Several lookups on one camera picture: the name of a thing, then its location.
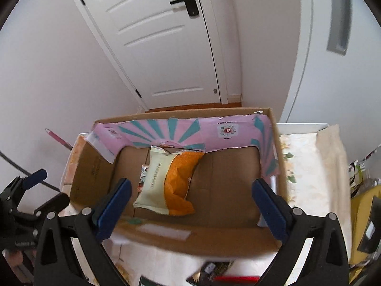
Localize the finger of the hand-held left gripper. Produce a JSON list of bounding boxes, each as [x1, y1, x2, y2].
[[18, 193, 70, 219], [0, 169, 47, 207]]

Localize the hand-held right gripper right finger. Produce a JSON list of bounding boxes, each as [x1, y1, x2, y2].
[[251, 179, 349, 286]]

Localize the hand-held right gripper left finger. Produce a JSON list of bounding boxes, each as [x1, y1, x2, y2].
[[34, 178, 133, 286]]

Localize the cardboard box with pink lining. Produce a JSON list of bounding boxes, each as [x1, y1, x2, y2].
[[61, 107, 289, 258]]

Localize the small colourful snack packet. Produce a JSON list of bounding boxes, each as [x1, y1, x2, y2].
[[137, 164, 150, 194]]

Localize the cream and orange snack packet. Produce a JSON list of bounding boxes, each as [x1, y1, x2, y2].
[[132, 145, 206, 216]]

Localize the black patterned snack packet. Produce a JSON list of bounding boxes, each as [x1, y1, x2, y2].
[[186, 260, 234, 286]]

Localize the floral sheet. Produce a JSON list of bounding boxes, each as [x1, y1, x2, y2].
[[61, 133, 353, 286]]

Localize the pink stick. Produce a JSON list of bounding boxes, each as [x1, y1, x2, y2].
[[45, 128, 73, 151]]

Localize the cream blanket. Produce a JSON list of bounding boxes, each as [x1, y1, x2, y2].
[[316, 124, 353, 263]]

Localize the yellow bag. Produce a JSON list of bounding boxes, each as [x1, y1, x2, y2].
[[350, 185, 381, 275]]

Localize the colourful printed bag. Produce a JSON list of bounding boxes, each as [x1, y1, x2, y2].
[[347, 144, 381, 197]]

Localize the dark flat item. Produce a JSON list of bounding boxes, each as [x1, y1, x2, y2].
[[357, 197, 381, 252]]

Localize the white wardrobe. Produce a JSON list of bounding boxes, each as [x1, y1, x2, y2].
[[280, 0, 381, 161]]

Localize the white door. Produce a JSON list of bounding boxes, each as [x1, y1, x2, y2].
[[62, 0, 230, 112]]

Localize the black cable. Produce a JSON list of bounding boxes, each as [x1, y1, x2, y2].
[[0, 150, 61, 191]]

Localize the grey wardrobe handle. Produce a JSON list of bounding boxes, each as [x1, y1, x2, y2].
[[326, 0, 352, 56]]

